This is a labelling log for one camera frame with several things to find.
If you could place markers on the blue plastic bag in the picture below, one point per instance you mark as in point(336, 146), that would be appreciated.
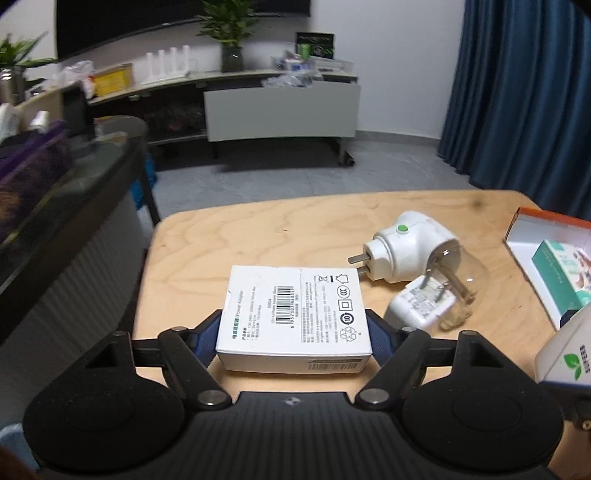
point(147, 180)

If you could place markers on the white bottle with green leaf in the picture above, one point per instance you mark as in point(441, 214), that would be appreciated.
point(563, 337)

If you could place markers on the white plug adapter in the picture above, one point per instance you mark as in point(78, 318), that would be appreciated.
point(415, 244)

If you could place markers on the white power adapter box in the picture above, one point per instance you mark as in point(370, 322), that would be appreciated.
point(291, 314)

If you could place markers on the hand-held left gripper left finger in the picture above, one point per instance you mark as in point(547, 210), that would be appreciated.
point(210, 341)

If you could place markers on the black rectangular object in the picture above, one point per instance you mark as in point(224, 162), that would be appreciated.
point(76, 108)

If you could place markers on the yellow box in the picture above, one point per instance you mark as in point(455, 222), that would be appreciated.
point(113, 81)

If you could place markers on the blue and white small box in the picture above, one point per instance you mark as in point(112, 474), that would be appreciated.
point(293, 64)

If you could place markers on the leafy plant in glass vase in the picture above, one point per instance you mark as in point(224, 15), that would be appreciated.
point(16, 55)

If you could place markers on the stack of books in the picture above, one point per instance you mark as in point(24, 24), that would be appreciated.
point(337, 67)

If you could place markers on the potted green plant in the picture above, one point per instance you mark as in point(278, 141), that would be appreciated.
point(231, 46)

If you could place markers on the white plastic bag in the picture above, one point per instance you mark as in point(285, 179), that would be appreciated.
point(76, 74)

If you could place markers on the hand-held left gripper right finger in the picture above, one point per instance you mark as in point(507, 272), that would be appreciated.
point(381, 339)

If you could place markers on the purple fluffy cloth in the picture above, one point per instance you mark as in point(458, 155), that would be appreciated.
point(32, 152)

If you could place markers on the black glass side table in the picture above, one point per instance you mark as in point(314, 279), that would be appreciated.
point(69, 221)

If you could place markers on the dark blue curtain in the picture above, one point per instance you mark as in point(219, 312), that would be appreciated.
point(521, 92)

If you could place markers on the green and black box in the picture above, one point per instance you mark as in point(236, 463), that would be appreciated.
point(316, 46)

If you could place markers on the clear plastic bags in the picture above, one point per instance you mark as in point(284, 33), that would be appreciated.
point(291, 81)

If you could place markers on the white router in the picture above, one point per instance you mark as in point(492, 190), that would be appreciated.
point(166, 69)

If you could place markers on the orange and white cardboard box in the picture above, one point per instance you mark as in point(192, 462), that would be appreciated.
point(526, 235)

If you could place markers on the white and black television cabinet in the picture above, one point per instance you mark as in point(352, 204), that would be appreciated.
point(277, 110)

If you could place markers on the white charger with clear cap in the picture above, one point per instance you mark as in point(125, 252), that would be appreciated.
point(425, 304)

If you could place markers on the teal and white bandage box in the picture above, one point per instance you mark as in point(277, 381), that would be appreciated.
point(558, 267)

